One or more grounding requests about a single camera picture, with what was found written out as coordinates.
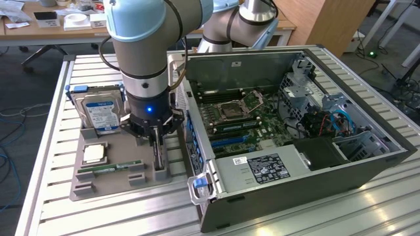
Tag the black chair base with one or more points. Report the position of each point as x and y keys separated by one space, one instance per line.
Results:
x=43 y=50

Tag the green RAM stick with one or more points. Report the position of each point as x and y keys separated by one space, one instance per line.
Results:
x=105 y=167

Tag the CPU socket cover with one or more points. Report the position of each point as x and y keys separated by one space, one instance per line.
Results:
x=254 y=100

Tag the crumpled plastic bag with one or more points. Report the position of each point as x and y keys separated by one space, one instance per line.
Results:
x=13 y=11

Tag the wooden cabinet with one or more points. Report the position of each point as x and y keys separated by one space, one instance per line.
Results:
x=345 y=24

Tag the metal disk bay cage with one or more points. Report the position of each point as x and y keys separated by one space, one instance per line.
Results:
x=299 y=96

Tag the RAM stick with label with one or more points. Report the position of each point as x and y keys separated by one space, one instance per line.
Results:
x=237 y=125

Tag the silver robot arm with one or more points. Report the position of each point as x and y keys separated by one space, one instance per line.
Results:
x=141 y=49

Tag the grey power supply unit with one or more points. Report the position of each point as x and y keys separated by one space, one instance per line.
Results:
x=237 y=169

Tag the white tape roll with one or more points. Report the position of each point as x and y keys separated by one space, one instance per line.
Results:
x=77 y=22

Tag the white paper card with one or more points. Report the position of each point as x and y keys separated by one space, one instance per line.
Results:
x=17 y=25

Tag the hard disk in blue carrier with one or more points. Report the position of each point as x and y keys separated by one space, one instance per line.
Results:
x=98 y=110

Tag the device with green light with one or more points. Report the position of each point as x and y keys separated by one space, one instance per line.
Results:
x=373 y=54

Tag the open grey PC case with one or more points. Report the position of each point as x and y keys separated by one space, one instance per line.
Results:
x=295 y=196

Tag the wooden desk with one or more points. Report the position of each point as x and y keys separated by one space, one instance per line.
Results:
x=33 y=34

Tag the green motherboard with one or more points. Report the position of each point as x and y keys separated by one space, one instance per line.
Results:
x=263 y=127

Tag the silver chipset heatsink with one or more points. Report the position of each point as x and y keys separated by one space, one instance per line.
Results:
x=269 y=145

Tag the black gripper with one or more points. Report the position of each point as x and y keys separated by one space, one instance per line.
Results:
x=150 y=108

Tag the silver CPU chip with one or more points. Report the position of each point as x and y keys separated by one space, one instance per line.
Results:
x=94 y=153

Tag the CPU socket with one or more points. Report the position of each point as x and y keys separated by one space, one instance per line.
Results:
x=233 y=110

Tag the blue expansion slot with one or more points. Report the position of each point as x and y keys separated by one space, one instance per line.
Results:
x=230 y=139

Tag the white box with black top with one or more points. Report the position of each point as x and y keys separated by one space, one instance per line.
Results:
x=47 y=20

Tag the white table frame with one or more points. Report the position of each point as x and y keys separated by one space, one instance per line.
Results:
x=387 y=14

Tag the plain white box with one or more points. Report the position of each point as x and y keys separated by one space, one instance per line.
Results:
x=98 y=22

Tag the black graphics card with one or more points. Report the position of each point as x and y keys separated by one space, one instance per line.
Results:
x=158 y=155

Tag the blue case latch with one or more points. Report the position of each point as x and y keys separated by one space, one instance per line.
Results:
x=198 y=184

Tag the grey parts rack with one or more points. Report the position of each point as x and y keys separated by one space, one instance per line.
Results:
x=115 y=182

